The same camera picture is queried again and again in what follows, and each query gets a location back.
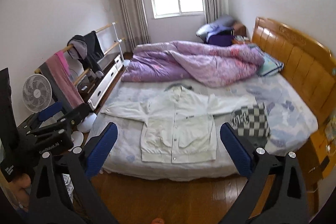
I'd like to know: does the grey white checkered sweater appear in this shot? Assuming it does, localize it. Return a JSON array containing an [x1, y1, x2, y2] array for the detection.
[[229, 103, 270, 141]]

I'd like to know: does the wooden clothes rack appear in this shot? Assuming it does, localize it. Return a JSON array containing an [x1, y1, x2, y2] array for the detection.
[[34, 21, 127, 87]]

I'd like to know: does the person left hand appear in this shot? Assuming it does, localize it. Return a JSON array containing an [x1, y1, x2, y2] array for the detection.
[[1, 173, 31, 212]]

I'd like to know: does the white floor fan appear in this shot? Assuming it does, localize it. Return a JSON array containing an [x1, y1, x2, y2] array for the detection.
[[22, 74, 52, 113]]

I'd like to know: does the white patterned bed sheet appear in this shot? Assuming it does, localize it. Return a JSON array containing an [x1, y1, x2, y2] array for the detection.
[[89, 74, 318, 181]]

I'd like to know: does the pink grey towel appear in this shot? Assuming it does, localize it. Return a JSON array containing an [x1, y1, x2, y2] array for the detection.
[[39, 51, 84, 113]]

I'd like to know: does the dark hooded jacket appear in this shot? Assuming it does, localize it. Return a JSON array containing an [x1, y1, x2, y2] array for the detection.
[[67, 31, 104, 79]]

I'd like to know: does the white jacket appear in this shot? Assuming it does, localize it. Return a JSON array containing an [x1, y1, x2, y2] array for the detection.
[[102, 86, 256, 164]]

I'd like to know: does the white tv cabinet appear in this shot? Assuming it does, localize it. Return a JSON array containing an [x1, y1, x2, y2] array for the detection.
[[77, 52, 123, 111]]

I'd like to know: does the light blue striped pillow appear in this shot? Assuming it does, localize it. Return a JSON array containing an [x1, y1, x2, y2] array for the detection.
[[256, 50, 284, 77]]

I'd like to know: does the purple pink duvet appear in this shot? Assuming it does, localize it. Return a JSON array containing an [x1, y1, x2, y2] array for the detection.
[[121, 40, 264, 88]]

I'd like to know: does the left grey curtain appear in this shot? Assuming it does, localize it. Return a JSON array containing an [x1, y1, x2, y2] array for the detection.
[[119, 0, 150, 51]]

